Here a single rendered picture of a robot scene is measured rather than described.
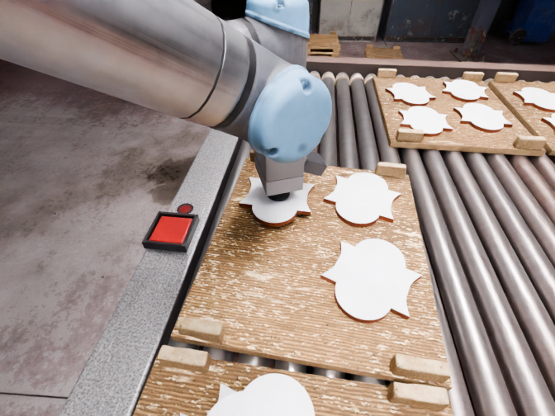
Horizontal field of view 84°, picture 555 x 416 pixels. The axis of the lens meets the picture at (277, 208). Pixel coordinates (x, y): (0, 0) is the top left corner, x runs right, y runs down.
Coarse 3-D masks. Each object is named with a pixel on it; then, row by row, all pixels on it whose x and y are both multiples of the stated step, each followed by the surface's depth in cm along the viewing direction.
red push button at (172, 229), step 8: (168, 216) 57; (160, 224) 55; (168, 224) 55; (176, 224) 55; (184, 224) 55; (160, 232) 54; (168, 232) 54; (176, 232) 54; (184, 232) 54; (152, 240) 53; (160, 240) 53; (168, 240) 53; (176, 240) 53
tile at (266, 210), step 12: (252, 180) 60; (252, 192) 57; (264, 192) 57; (300, 192) 57; (240, 204) 55; (252, 204) 55; (264, 204) 55; (276, 204) 55; (288, 204) 55; (300, 204) 55; (264, 216) 52; (276, 216) 52; (288, 216) 52
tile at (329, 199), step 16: (336, 176) 63; (352, 176) 62; (368, 176) 62; (336, 192) 59; (352, 192) 59; (368, 192) 59; (384, 192) 59; (336, 208) 56; (352, 208) 56; (368, 208) 56; (384, 208) 56; (352, 224) 54; (368, 224) 54
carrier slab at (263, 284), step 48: (240, 192) 60; (240, 240) 52; (288, 240) 52; (336, 240) 52; (192, 288) 45; (240, 288) 45; (288, 288) 45; (240, 336) 40; (288, 336) 40; (336, 336) 40; (384, 336) 40; (432, 336) 40; (432, 384) 36
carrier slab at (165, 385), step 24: (216, 360) 38; (168, 384) 36; (192, 384) 36; (216, 384) 36; (240, 384) 36; (312, 384) 36; (336, 384) 36; (360, 384) 36; (144, 408) 34; (168, 408) 34; (192, 408) 34; (336, 408) 34; (360, 408) 34; (384, 408) 34; (408, 408) 34
